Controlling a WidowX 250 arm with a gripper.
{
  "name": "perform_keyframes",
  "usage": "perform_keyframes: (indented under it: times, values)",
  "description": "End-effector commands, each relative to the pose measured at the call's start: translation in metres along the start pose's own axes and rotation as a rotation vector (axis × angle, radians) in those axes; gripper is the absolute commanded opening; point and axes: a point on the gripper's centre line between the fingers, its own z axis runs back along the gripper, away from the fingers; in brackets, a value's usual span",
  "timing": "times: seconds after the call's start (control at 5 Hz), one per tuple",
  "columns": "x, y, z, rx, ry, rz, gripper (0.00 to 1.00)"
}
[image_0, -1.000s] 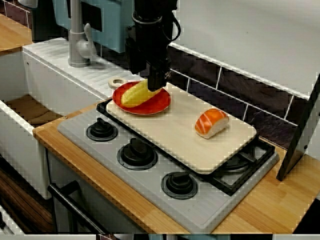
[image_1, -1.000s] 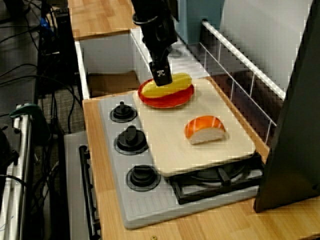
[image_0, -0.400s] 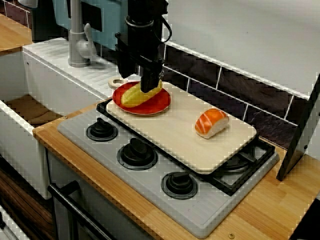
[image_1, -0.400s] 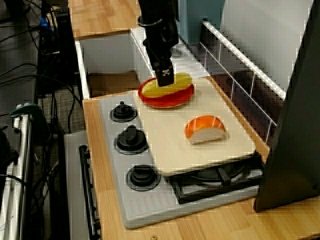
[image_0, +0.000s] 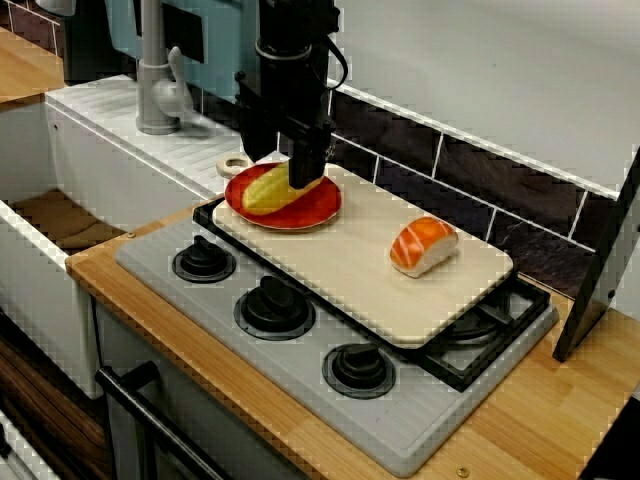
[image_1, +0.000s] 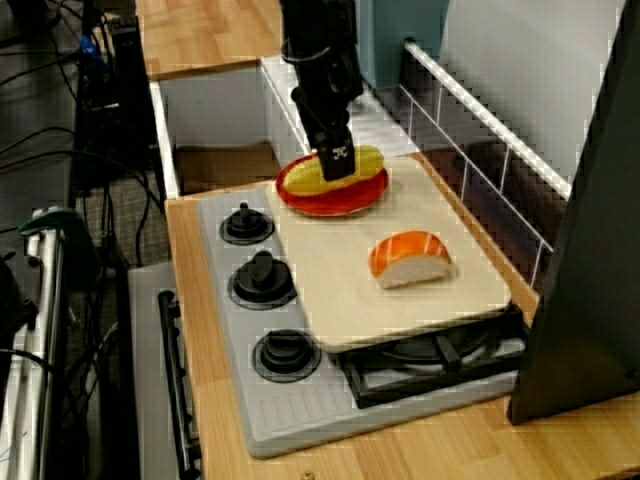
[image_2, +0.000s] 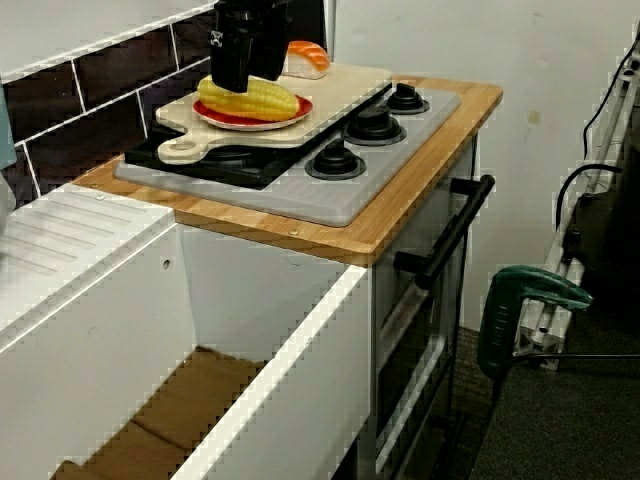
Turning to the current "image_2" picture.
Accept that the black oven door handle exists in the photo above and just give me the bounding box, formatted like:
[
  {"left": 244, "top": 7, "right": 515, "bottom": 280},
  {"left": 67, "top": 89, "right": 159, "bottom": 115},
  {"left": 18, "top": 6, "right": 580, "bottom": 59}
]
[{"left": 393, "top": 173, "right": 496, "bottom": 291}]

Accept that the black equipment case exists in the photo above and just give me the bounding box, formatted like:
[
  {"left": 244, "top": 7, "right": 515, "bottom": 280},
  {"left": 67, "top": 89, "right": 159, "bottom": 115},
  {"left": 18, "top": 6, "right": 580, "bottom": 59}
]
[{"left": 562, "top": 114, "right": 640, "bottom": 314}]

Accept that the yellow toy corn cob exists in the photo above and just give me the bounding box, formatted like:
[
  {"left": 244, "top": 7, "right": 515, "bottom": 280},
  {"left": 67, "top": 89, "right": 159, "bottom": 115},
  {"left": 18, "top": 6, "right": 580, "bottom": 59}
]
[{"left": 197, "top": 74, "right": 300, "bottom": 124}]

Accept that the thick black cable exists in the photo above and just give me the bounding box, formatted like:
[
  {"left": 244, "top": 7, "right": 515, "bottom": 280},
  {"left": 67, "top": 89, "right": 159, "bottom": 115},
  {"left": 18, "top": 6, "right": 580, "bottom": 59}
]
[{"left": 556, "top": 162, "right": 625, "bottom": 236}]

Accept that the small black stove knob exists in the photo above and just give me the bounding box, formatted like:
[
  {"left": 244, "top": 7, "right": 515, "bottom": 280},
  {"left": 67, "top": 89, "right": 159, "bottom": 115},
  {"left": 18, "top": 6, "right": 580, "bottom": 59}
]
[{"left": 304, "top": 138, "right": 367, "bottom": 181}]

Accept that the grey toy stove top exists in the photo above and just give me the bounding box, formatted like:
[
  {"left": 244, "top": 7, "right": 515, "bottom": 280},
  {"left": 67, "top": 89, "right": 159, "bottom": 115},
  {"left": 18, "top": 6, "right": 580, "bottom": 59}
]
[{"left": 114, "top": 82, "right": 462, "bottom": 226}]

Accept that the light wooden cutting board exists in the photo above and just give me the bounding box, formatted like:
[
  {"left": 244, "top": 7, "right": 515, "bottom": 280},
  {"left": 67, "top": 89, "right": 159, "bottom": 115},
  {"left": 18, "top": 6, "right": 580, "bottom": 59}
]
[{"left": 155, "top": 62, "right": 394, "bottom": 168}]

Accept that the dark tile backsplash panel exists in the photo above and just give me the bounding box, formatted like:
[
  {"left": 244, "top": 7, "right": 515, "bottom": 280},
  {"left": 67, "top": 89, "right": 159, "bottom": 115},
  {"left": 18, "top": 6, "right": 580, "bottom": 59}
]
[{"left": 0, "top": 0, "right": 221, "bottom": 211}]

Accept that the wooden kitchen countertop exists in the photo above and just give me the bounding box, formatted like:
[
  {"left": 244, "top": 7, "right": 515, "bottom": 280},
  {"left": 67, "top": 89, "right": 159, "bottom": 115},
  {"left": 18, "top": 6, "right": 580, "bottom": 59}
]
[{"left": 72, "top": 74, "right": 503, "bottom": 266}]

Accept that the white toy sink basin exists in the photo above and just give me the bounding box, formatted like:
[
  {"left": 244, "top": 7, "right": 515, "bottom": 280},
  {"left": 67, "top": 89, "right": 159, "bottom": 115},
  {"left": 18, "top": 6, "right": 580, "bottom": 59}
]
[{"left": 0, "top": 182, "right": 374, "bottom": 480}]

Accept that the white toy oven front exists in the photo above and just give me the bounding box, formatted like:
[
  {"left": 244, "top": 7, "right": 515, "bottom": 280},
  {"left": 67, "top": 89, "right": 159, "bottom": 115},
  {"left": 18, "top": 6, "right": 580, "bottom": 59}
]
[{"left": 372, "top": 132, "right": 484, "bottom": 480}]

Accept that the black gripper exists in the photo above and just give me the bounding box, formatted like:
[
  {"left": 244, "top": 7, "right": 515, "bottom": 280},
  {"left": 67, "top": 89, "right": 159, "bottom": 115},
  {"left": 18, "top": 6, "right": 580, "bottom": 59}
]
[{"left": 209, "top": 0, "right": 295, "bottom": 95}]

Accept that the teal box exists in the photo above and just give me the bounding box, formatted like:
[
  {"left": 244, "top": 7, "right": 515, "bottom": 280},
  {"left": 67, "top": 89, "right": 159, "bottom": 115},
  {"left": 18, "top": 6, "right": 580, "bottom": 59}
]
[{"left": 0, "top": 89, "right": 19, "bottom": 171}]

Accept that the toy salmon nigiri sushi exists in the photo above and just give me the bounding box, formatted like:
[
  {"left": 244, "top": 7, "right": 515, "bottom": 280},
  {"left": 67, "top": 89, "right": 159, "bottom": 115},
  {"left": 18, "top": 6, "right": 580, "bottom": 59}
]
[{"left": 282, "top": 40, "right": 331, "bottom": 80}]

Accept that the thin black cable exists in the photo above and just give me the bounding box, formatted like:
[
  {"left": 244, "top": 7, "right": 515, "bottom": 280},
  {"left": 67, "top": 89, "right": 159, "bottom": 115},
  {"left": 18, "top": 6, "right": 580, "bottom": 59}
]
[{"left": 582, "top": 44, "right": 637, "bottom": 162}]

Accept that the large black stove knob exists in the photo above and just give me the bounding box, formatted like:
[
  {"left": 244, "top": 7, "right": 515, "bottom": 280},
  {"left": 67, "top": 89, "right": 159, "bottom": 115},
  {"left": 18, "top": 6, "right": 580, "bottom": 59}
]
[{"left": 341, "top": 104, "right": 407, "bottom": 147}]

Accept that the red round plate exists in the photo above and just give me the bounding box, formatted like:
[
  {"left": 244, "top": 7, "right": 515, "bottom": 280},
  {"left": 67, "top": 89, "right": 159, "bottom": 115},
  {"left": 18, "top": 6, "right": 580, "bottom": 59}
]
[{"left": 192, "top": 94, "right": 315, "bottom": 132}]

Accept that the brown cardboard sheet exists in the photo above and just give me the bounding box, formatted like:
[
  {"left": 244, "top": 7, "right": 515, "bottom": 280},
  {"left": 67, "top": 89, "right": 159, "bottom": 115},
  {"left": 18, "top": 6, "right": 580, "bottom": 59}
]
[{"left": 49, "top": 344, "right": 274, "bottom": 480}]

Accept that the aluminium frame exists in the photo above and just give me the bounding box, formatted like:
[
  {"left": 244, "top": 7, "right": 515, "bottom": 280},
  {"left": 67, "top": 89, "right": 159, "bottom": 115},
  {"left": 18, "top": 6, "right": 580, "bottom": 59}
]
[{"left": 514, "top": 37, "right": 640, "bottom": 372}]

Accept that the black burner grate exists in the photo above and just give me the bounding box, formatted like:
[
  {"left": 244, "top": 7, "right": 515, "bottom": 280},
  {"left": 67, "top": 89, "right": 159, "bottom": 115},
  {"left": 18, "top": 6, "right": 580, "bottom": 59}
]
[{"left": 124, "top": 79, "right": 394, "bottom": 190}]

